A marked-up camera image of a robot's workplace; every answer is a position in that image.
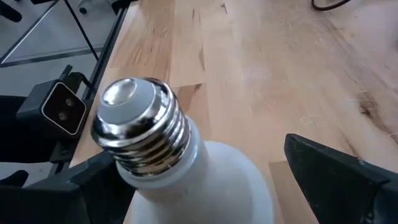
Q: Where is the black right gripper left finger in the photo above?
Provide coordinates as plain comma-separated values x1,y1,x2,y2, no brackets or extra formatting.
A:
0,151,136,224

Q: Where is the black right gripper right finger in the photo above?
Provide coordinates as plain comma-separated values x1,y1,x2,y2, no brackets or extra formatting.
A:
284,133,398,224

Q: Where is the white lightbulb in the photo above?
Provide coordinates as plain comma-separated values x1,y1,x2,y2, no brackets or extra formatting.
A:
90,77,275,224

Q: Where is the black table-level camera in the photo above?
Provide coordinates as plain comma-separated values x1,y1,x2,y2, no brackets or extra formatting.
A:
16,79,88,140

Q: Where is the black metal table frame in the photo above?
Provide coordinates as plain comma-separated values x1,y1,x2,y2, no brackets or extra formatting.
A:
48,0,131,175

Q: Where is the black lamp power cord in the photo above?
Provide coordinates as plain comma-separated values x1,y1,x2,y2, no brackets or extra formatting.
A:
310,0,352,12

